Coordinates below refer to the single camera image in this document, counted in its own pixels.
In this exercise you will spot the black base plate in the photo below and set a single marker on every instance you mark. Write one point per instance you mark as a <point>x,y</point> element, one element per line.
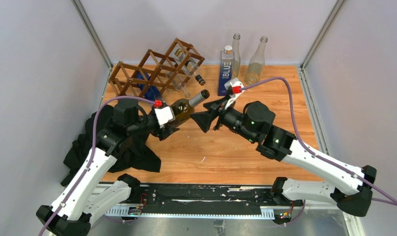
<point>202,200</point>

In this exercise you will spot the dark green wine bottle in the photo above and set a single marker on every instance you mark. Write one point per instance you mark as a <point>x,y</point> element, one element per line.
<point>183,108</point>

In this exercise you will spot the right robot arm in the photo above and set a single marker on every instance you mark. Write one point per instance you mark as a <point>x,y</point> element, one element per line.
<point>341,185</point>

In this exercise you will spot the clear bottle middle lower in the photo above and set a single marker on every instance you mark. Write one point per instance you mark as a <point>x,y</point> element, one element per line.
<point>180,85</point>

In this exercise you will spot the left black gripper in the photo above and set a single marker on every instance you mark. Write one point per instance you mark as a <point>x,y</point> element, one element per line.
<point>163,134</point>

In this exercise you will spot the brown wooden wine rack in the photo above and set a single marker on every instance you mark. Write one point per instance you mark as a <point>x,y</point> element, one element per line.
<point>154,73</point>

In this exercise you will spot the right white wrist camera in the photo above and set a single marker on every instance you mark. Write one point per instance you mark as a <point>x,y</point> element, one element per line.
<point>233,88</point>

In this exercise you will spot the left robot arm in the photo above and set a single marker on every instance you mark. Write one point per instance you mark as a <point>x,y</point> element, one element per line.
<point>74,212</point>

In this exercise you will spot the clear bottle black cap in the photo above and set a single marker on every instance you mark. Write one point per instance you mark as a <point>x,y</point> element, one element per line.
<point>190,66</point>

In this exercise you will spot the black cloth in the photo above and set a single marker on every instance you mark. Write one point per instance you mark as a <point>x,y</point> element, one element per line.
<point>138,156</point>

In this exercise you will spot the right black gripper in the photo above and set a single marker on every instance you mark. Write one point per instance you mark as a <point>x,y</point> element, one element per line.
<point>203,119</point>

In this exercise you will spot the clear bottle dark label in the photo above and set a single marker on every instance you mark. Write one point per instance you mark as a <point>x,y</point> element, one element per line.
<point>256,63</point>
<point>237,59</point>

